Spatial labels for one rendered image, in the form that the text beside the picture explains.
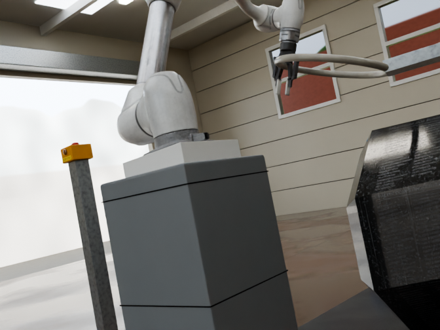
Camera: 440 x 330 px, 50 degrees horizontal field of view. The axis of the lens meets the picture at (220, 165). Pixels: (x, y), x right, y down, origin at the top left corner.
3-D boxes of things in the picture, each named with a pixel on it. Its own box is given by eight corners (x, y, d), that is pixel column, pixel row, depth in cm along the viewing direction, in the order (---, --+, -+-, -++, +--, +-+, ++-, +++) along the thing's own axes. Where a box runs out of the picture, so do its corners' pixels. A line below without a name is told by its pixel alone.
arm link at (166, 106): (167, 130, 149) (153, 63, 150) (141, 144, 163) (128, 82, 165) (209, 127, 159) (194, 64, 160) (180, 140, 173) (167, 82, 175)
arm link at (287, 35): (293, 27, 208) (291, 40, 209) (304, 31, 215) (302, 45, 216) (276, 28, 214) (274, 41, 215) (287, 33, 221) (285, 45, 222)
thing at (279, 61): (397, 81, 214) (398, 74, 213) (384, 63, 169) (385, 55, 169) (293, 74, 234) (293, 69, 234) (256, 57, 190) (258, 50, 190)
